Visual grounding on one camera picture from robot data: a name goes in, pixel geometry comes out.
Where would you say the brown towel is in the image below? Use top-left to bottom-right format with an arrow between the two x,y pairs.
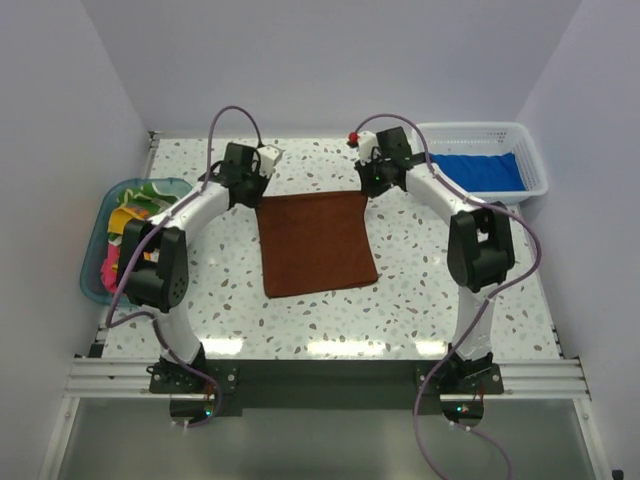
256,191 -> 378,298

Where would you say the blue towel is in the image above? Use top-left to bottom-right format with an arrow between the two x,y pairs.
430,153 -> 526,193

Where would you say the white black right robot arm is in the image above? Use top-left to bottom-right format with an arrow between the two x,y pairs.
347,127 -> 515,393

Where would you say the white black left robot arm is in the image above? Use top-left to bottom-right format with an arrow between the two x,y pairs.
113,142 -> 283,393

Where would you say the green patterned towel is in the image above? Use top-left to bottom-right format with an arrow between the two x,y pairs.
116,181 -> 190,213

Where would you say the white plastic mesh basket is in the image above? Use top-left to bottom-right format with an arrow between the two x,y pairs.
412,122 -> 548,205

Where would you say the teal plastic bin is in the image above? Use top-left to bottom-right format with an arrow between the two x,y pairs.
79,177 -> 192,305

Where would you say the pink towel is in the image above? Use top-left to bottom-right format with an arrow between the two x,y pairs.
100,244 -> 120,293

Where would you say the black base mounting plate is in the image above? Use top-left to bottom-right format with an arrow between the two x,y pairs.
146,359 -> 505,420

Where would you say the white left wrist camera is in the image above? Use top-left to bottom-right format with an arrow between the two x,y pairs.
257,145 -> 284,178

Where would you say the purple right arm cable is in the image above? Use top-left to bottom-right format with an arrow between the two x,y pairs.
352,113 -> 544,480

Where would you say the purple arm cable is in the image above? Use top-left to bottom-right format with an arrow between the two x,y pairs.
352,113 -> 544,480
105,105 -> 264,429

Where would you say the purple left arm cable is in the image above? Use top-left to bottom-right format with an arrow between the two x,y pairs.
105,105 -> 264,429

